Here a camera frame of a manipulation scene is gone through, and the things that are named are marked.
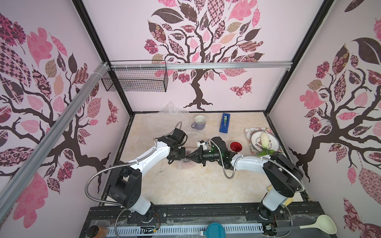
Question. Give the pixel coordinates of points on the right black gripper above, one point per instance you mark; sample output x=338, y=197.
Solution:
x=201, y=154

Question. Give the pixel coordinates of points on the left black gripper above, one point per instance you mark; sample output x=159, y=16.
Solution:
x=182, y=156

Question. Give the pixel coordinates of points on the clear bubble wrap sheet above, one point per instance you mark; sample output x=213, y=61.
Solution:
x=171, y=117
x=185, y=164

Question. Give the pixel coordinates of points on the white mug red inside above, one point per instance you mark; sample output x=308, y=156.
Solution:
x=236, y=146

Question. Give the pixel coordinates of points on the blue tape dispenser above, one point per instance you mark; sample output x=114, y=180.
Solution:
x=224, y=125

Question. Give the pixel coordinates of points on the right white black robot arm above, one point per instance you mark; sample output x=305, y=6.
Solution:
x=284, y=176

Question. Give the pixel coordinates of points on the left flexible metal conduit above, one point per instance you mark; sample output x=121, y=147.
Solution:
x=89, y=181

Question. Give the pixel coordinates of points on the flexible metal conduit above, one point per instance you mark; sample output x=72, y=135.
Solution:
x=89, y=181
x=300, y=188

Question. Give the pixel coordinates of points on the lavender mug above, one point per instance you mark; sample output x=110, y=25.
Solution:
x=199, y=123

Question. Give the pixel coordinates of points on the floral square placemat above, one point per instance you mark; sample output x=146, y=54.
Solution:
x=250, y=131

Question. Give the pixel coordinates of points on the white artificial rose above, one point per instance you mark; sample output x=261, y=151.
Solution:
x=265, y=145

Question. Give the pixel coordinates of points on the teal round lid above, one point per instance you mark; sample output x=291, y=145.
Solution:
x=214, y=230

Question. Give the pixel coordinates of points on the round white plate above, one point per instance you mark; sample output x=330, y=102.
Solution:
x=255, y=141

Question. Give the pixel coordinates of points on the yellow green sponge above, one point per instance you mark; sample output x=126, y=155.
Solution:
x=273, y=196

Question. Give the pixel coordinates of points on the right flexible metal conduit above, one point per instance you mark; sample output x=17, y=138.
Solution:
x=300, y=188

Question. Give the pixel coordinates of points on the brown jar black lid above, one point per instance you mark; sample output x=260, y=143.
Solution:
x=97, y=232

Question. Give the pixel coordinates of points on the cream plastic ladle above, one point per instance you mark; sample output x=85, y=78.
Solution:
x=323, y=223

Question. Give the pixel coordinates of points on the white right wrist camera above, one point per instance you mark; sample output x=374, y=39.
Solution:
x=203, y=144

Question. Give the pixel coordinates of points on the white slotted cable duct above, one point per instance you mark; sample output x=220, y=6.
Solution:
x=186, y=230

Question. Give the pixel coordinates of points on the black wire basket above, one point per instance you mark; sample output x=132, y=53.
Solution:
x=137, y=77

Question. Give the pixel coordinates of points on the rear aluminium frame bar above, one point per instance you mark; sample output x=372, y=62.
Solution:
x=210, y=65

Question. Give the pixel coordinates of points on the aluminium frame bar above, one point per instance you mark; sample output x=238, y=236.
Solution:
x=210, y=65
x=20, y=180

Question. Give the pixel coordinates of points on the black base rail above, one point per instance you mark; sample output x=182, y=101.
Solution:
x=296, y=213

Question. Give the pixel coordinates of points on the left aluminium frame bar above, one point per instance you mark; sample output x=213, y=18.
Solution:
x=20, y=180

